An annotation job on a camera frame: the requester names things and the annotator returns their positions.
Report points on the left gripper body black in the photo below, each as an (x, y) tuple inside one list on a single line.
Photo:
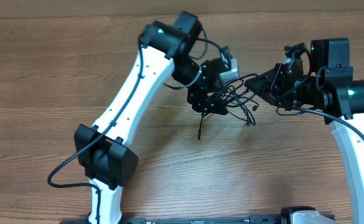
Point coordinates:
[(196, 93)]

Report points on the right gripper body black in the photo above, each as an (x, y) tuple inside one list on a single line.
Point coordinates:
[(280, 83)]

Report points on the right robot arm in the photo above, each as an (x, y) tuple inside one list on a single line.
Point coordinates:
[(318, 79)]

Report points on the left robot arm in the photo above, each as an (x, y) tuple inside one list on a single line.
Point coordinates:
[(104, 149)]

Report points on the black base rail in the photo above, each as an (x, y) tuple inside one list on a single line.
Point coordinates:
[(229, 220)]

